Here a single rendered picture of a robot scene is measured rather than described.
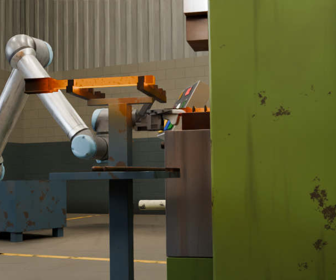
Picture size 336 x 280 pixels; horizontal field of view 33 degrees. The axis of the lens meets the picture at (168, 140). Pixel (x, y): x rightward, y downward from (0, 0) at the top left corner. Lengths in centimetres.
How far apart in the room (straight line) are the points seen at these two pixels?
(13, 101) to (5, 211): 455
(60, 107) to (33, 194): 487
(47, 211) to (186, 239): 529
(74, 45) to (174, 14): 233
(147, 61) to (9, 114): 885
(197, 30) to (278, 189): 78
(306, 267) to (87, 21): 1077
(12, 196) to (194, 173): 508
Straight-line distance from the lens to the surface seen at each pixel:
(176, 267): 204
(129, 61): 1151
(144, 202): 263
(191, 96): 266
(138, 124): 226
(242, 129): 172
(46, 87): 173
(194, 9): 218
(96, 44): 1196
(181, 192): 201
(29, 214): 703
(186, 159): 201
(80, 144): 215
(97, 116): 229
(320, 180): 171
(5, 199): 705
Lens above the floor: 76
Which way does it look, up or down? 4 degrees up
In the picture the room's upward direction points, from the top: 1 degrees counter-clockwise
